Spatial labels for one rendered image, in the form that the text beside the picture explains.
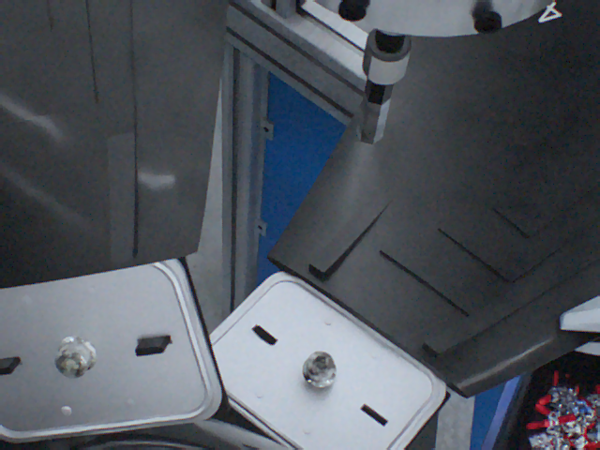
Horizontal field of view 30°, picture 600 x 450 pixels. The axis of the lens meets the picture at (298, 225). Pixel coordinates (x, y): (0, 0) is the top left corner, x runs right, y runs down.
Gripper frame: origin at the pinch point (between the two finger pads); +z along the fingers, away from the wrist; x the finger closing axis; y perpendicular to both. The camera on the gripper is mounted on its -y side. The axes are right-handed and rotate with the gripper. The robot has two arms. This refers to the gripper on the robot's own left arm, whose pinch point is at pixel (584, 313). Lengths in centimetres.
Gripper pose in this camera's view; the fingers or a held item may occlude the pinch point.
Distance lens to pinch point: 50.0
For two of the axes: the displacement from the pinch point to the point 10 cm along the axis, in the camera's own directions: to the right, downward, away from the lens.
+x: -0.5, 3.8, 9.2
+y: -0.5, 9.2, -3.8
